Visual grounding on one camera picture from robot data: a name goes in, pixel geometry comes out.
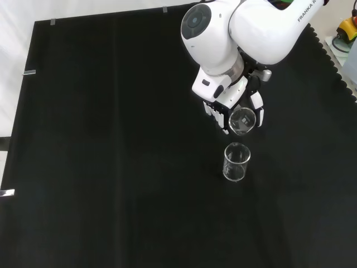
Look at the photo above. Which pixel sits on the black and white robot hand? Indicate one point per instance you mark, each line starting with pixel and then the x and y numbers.
pixel 237 92

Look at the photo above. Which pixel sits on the clear glass beaker 200 mL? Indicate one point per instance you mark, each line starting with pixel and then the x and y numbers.
pixel 242 121

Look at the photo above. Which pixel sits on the clear glass beaker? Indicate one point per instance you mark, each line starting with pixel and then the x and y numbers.
pixel 236 164

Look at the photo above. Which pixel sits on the pale board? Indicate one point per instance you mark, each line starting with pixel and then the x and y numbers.
pixel 334 56

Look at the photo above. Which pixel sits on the yellow stop button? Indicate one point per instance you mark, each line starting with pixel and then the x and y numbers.
pixel 348 28

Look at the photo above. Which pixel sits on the black bench cloth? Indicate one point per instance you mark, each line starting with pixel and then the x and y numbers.
pixel 111 139

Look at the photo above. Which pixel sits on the silver cylinder wrist camera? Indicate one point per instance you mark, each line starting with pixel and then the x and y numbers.
pixel 265 74

